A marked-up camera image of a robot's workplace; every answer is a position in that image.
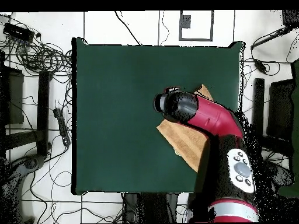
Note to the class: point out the tan terry towel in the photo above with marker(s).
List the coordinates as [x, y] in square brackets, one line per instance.
[186, 142]

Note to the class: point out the dark green table cloth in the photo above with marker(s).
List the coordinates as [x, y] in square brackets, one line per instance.
[116, 93]

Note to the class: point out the black power strip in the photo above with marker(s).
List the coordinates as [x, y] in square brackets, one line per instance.
[62, 126]

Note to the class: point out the black stand bar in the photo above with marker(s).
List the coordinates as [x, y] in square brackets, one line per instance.
[258, 102]
[43, 112]

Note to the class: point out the black power adapter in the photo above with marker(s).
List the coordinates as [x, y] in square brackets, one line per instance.
[260, 65]

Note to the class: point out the dark square case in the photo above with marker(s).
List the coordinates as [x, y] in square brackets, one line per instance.
[280, 109]
[14, 98]

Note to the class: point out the black rod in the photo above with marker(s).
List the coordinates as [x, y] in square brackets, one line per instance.
[271, 37]

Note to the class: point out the black electronics box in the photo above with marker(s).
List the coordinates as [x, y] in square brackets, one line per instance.
[17, 32]

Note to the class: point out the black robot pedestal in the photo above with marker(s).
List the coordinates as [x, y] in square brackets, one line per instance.
[151, 207]

